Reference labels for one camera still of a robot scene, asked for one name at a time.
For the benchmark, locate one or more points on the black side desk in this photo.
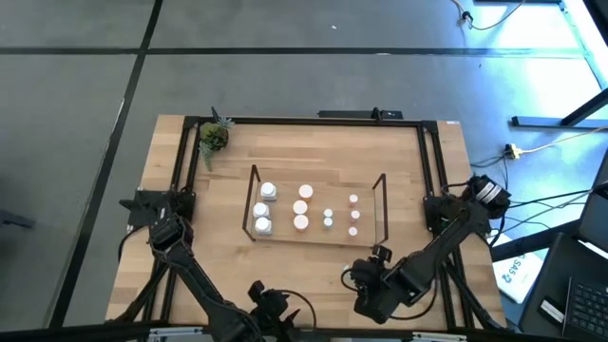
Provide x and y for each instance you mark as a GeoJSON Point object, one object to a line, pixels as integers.
{"type": "Point", "coordinates": [556, 266]}

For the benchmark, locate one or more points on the black mount bar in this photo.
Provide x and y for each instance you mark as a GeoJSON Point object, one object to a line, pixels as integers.
{"type": "Point", "coordinates": [351, 114]}

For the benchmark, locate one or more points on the green potted succulent plant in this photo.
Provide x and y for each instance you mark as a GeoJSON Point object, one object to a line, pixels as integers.
{"type": "Point", "coordinates": [214, 137]}

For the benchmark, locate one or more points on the white printed box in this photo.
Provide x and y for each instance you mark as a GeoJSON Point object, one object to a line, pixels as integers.
{"type": "Point", "coordinates": [518, 280]}

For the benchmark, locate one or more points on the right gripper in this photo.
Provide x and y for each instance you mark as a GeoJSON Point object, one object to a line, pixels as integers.
{"type": "Point", "coordinates": [387, 285]}

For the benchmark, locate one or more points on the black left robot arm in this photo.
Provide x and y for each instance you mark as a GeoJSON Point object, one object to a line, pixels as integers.
{"type": "Point", "coordinates": [190, 271]}

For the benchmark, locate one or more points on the white melatonin bottle blue label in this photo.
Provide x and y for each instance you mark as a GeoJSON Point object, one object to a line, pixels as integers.
{"type": "Point", "coordinates": [262, 225]}
{"type": "Point", "coordinates": [260, 209]}
{"type": "Point", "coordinates": [268, 190]}

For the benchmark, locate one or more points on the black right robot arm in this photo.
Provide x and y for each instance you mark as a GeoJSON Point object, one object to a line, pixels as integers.
{"type": "Point", "coordinates": [446, 242]}

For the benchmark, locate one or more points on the black keyboard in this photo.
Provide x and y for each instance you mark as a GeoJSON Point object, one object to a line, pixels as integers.
{"type": "Point", "coordinates": [589, 309]}

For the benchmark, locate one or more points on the black rig beam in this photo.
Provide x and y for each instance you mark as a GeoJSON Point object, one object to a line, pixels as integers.
{"type": "Point", "coordinates": [71, 332]}

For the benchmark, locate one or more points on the black table stand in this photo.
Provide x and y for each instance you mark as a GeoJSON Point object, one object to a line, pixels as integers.
{"type": "Point", "coordinates": [546, 122]}

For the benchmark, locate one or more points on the silver bracket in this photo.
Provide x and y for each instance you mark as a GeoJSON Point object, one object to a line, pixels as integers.
{"type": "Point", "coordinates": [439, 336]}
{"type": "Point", "coordinates": [176, 331]}

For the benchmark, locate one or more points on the dark monitor screen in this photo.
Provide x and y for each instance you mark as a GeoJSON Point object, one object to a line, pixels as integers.
{"type": "Point", "coordinates": [596, 214]}

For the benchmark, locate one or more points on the small pink vial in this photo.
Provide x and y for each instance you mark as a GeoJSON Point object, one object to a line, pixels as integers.
{"type": "Point", "coordinates": [355, 215]}

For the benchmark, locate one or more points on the black device white label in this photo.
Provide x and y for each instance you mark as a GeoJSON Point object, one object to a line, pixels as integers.
{"type": "Point", "coordinates": [551, 311]}

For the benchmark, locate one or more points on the black aluminium table frame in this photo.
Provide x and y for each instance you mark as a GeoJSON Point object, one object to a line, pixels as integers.
{"type": "Point", "coordinates": [304, 121]}

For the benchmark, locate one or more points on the orange pill bottle white cap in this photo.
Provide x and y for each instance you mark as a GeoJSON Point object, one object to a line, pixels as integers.
{"type": "Point", "coordinates": [353, 198]}
{"type": "Point", "coordinates": [299, 206]}
{"type": "Point", "coordinates": [301, 222]}
{"type": "Point", "coordinates": [306, 191]}

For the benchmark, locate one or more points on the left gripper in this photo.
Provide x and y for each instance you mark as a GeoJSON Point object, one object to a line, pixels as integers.
{"type": "Point", "coordinates": [271, 309]}

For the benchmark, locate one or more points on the black floor stand foot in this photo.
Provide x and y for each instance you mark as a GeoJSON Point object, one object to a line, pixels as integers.
{"type": "Point", "coordinates": [14, 219]}

